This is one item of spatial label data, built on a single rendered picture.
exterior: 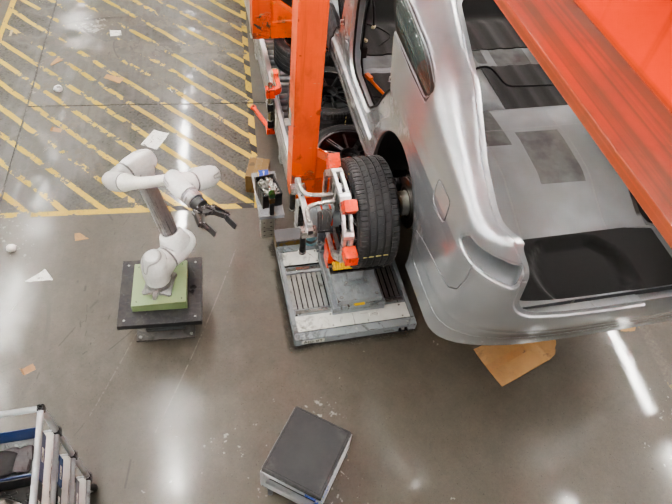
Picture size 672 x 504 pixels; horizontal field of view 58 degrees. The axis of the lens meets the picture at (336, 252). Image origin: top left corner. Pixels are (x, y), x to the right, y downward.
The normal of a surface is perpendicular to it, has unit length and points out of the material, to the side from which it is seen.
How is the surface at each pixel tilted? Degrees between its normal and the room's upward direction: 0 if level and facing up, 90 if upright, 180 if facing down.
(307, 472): 0
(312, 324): 0
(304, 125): 90
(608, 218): 19
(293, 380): 0
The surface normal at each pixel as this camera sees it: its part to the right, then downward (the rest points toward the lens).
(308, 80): 0.22, 0.77
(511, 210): 0.16, -0.29
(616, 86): 0.08, -0.63
